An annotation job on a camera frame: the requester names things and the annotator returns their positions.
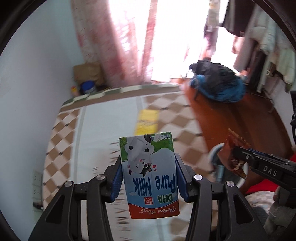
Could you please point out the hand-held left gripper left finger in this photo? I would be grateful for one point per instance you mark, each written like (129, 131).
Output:
(116, 185)

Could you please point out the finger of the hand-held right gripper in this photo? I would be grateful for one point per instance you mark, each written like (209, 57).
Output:
(242, 160)
(247, 150)

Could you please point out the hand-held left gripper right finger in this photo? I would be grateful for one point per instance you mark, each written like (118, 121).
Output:
(181, 184)

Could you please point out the brown snack wrapper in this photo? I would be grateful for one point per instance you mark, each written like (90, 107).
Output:
(232, 162)

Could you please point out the white rimmed trash bin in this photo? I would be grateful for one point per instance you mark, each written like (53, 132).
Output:
(215, 155)

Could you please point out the blue white milk carton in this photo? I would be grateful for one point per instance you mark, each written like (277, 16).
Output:
(150, 176)

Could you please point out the red cloth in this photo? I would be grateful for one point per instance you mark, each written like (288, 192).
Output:
(261, 187)

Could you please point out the white checkered cushion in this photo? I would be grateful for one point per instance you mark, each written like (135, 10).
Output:
(256, 200)

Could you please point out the checkered brown tablecloth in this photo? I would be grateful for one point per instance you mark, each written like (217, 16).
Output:
(87, 129)

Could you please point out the yellow packet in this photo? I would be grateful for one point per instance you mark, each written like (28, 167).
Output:
(147, 121)

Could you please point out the blue and black clothes pile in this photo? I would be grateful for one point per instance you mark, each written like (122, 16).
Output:
(219, 83)

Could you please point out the black plug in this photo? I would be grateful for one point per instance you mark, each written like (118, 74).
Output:
(38, 205)

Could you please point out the white puffer coat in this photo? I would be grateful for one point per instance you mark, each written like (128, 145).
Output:
(245, 51)

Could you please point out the orange bottle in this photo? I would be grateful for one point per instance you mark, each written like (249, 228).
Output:
(74, 90)

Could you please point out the pale green jacket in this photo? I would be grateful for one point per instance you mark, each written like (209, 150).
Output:
(277, 46)

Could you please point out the brown paper bag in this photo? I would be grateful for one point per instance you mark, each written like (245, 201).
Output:
(89, 73)

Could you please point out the black clothes rack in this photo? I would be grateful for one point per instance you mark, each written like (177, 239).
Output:
(254, 34)

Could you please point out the black garment with white stripes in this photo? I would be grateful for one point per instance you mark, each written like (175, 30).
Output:
(233, 16)

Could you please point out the pink floral curtain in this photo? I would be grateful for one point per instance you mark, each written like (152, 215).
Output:
(97, 34)

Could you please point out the white wall sockets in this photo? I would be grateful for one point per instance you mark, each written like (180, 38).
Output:
(37, 185)

